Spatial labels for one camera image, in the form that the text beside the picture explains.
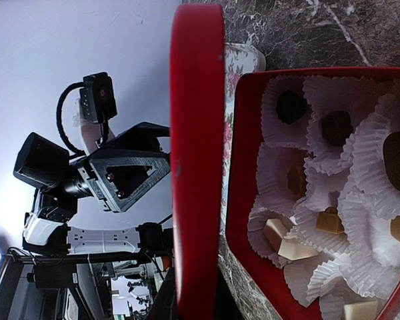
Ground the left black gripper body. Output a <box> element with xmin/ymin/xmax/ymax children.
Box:
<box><xmin>69</xmin><ymin>149</ymin><xmax>120</xmax><ymax>213</ymax></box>

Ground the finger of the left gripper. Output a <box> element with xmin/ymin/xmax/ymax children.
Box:
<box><xmin>96</xmin><ymin>122</ymin><xmax>170</xmax><ymax>160</ymax></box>
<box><xmin>88</xmin><ymin>155</ymin><xmax>171</xmax><ymax>213</ymax></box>

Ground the red box lid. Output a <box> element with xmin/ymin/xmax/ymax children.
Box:
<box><xmin>169</xmin><ymin>4</ymin><xmax>225</xmax><ymax>319</ymax></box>

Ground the white chocolate bar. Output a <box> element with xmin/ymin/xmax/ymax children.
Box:
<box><xmin>263</xmin><ymin>218</ymin><xmax>293</xmax><ymax>252</ymax></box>

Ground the tan crown chocolate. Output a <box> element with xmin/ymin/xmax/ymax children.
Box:
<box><xmin>287</xmin><ymin>166</ymin><xmax>307</xmax><ymax>197</ymax></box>

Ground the white chocolate piece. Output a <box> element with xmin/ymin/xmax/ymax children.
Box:
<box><xmin>342</xmin><ymin>301</ymin><xmax>379</xmax><ymax>320</ymax></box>
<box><xmin>277</xmin><ymin>239</ymin><xmax>319</xmax><ymax>261</ymax></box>

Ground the red box with paper cups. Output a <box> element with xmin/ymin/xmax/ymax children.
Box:
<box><xmin>226</xmin><ymin>67</ymin><xmax>400</xmax><ymax>319</ymax></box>

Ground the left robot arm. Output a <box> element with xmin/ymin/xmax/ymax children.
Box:
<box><xmin>13</xmin><ymin>122</ymin><xmax>171</xmax><ymax>253</ymax></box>

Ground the floral rectangular tray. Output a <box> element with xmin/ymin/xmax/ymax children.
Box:
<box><xmin>219</xmin><ymin>42</ymin><xmax>267</xmax><ymax>234</ymax></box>

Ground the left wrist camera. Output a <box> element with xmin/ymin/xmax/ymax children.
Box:
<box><xmin>79</xmin><ymin>72</ymin><xmax>117</xmax><ymax>124</ymax></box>

